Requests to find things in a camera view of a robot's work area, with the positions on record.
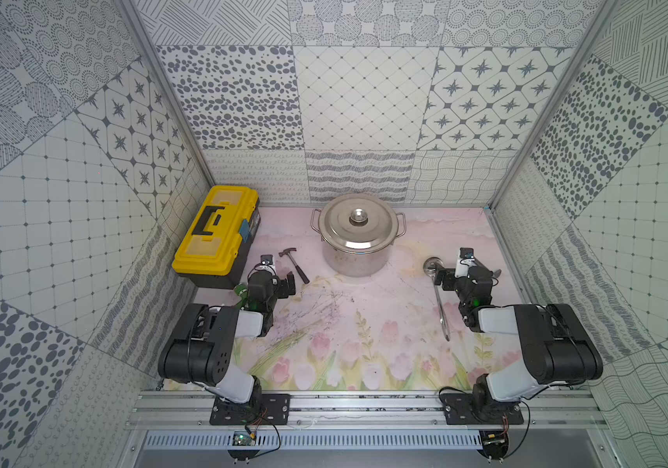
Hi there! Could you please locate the stainless steel ladle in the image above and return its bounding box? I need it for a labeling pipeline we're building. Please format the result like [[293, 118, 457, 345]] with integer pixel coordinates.
[[423, 257, 451, 342]]

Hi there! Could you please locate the stainless steel pot lid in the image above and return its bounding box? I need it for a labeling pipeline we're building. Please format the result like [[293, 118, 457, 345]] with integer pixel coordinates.
[[312, 193, 400, 241]]

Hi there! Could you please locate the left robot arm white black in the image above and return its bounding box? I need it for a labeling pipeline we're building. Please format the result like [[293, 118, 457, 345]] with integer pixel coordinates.
[[158, 265, 297, 411]]

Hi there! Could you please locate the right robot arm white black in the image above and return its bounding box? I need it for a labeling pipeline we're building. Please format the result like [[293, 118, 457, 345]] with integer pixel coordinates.
[[432, 264, 603, 411]]

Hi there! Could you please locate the green toy drill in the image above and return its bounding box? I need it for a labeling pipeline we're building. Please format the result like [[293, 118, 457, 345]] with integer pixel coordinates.
[[234, 284, 249, 309]]

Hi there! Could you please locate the yellow black toolbox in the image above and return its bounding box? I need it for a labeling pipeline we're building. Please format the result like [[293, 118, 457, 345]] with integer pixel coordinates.
[[172, 185, 261, 290]]

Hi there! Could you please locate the right circuit board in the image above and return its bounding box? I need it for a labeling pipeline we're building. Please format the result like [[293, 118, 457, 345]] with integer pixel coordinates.
[[480, 431, 509, 452]]

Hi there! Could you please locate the circuit board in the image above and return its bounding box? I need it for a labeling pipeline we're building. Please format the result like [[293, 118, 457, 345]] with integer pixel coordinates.
[[232, 431, 256, 447], [480, 431, 509, 452]]

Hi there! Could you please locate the left circuit board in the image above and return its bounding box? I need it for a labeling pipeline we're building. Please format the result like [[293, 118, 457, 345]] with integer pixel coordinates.
[[232, 431, 256, 447]]

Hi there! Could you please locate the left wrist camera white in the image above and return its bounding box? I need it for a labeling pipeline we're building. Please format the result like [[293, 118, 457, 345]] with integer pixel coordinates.
[[259, 255, 276, 275]]

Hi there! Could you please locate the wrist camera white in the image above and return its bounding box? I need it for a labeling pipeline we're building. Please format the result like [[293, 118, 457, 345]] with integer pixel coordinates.
[[259, 255, 276, 275], [455, 248, 476, 278]]

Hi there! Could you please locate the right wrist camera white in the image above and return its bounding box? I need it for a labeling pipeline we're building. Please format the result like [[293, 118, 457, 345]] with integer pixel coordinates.
[[455, 248, 476, 278]]

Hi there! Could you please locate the black handled hammer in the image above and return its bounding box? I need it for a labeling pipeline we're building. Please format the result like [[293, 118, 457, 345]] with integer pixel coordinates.
[[278, 248, 310, 285]]

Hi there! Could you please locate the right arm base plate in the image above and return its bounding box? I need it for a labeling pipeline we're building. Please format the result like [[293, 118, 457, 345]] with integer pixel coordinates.
[[438, 392, 525, 426]]

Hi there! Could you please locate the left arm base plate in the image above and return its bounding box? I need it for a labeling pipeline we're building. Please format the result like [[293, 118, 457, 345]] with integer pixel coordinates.
[[210, 393, 291, 426]]

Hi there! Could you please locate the aluminium mounting rail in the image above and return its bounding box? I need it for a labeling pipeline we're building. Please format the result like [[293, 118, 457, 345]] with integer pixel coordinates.
[[126, 390, 607, 430]]

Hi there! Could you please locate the white slotted cable duct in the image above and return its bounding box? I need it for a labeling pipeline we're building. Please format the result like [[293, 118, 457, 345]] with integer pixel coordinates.
[[143, 429, 481, 450]]

